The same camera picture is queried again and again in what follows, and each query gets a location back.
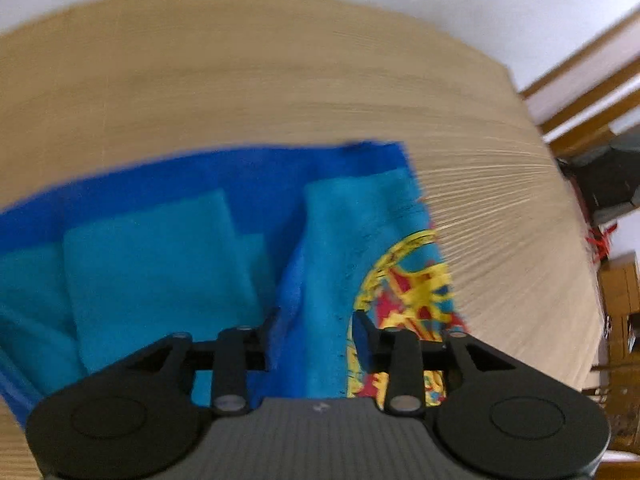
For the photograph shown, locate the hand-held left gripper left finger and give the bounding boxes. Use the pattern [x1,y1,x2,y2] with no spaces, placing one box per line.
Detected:
[125,307,282,416]

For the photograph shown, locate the red tassel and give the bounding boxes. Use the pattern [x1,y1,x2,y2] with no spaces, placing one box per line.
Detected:
[585,225,618,261]

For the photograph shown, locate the wooden door frame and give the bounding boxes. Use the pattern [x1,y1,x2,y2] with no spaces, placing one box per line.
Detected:
[520,2,640,156]

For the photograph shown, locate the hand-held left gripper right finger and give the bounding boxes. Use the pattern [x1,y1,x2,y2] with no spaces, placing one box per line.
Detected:
[351,310,516,416]

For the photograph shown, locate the colourful printed blue cloth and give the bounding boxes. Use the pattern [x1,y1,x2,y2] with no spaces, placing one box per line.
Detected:
[0,141,471,426]

